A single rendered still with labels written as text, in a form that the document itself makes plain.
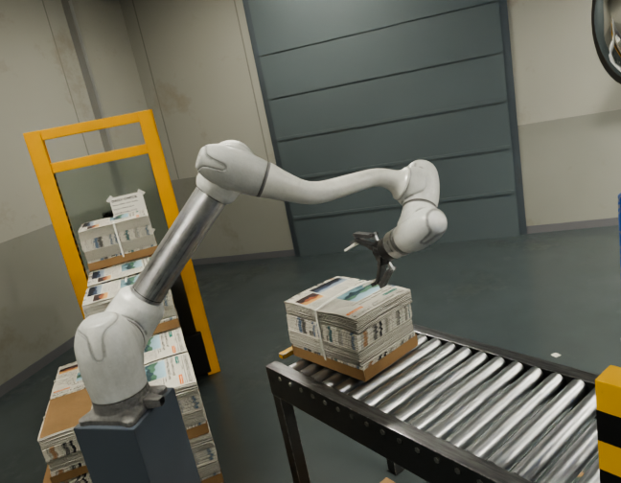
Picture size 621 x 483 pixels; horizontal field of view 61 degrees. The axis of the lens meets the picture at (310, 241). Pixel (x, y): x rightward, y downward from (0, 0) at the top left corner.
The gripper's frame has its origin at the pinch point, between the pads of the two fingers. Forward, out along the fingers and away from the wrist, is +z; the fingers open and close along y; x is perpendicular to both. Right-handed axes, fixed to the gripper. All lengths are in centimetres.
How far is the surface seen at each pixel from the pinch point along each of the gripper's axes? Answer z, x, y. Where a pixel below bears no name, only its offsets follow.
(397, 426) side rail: -13, -24, 47
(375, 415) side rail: -5.1, -23.9, 42.5
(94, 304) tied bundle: 101, -61, -39
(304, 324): 25.4, -14.2, 9.4
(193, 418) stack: 61, -54, 22
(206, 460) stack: 70, -53, 39
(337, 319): 6.1, -13.1, 12.9
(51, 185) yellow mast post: 179, -41, -132
